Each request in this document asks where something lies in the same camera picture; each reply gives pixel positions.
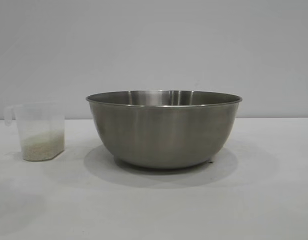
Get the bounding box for stainless steel mixing bowl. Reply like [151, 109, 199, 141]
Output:
[85, 89, 244, 171]

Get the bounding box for clear plastic measuring cup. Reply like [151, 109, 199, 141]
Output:
[3, 103, 66, 162]

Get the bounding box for white rice grains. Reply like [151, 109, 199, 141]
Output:
[21, 130, 66, 162]

